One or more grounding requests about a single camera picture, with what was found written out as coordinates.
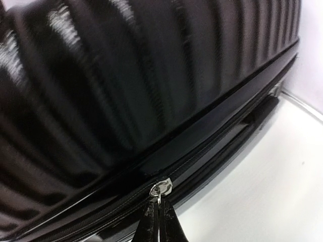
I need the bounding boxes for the black ribbed hard-shell suitcase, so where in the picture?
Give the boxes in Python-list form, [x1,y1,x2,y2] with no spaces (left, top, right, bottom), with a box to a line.
[1,1,302,241]

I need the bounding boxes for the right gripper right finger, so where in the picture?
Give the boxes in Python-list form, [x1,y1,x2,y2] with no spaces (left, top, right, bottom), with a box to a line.
[159,196,188,242]

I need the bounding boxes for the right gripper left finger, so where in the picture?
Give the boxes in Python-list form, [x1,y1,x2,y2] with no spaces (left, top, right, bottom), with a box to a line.
[133,198,159,242]

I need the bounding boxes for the silver zipper pull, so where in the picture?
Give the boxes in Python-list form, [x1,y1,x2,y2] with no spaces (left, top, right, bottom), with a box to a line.
[149,177,173,204]

